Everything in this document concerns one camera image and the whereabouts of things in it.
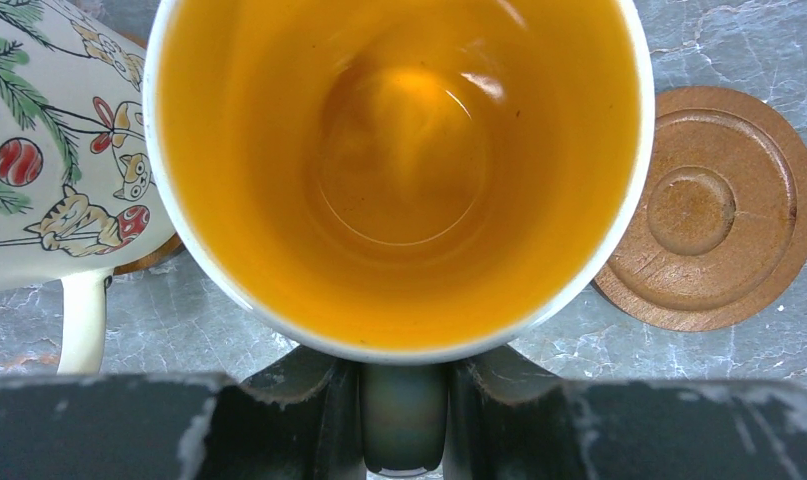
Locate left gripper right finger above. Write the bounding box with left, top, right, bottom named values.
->
left=442, top=346, right=807, bottom=479

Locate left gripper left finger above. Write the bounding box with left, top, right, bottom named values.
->
left=0, top=347, right=365, bottom=479

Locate brown wooden coaster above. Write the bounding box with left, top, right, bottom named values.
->
left=113, top=234, right=183, bottom=275
left=595, top=86, right=807, bottom=332

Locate white mug orange inside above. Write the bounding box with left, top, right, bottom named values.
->
left=142, top=1, right=654, bottom=477

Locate white mug green inside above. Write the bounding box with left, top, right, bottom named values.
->
left=0, top=1, right=177, bottom=374

